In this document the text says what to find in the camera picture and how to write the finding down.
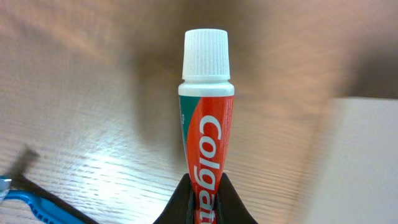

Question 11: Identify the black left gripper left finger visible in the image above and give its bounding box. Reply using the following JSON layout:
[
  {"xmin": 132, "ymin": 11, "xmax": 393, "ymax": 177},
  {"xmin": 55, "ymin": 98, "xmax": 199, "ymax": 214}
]
[{"xmin": 154, "ymin": 174, "xmax": 195, "ymax": 224}]

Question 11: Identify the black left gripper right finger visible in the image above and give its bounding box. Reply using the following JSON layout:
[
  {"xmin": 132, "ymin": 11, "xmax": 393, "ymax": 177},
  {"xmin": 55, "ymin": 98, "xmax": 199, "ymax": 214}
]
[{"xmin": 215, "ymin": 173, "xmax": 258, "ymax": 224}]

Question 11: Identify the Colgate toothpaste tube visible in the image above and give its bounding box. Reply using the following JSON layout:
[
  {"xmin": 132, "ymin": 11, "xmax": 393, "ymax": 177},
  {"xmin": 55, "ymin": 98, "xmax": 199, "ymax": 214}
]
[{"xmin": 178, "ymin": 29, "xmax": 234, "ymax": 223}]

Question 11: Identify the blue razor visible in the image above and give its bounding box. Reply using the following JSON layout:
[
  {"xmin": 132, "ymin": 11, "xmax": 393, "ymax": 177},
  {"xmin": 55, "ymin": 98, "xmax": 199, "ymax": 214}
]
[{"xmin": 1, "ymin": 175, "xmax": 84, "ymax": 224}]

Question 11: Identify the white box pink interior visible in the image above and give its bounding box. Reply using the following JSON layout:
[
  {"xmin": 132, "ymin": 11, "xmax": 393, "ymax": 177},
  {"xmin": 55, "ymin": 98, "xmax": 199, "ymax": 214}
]
[{"xmin": 302, "ymin": 98, "xmax": 397, "ymax": 224}]

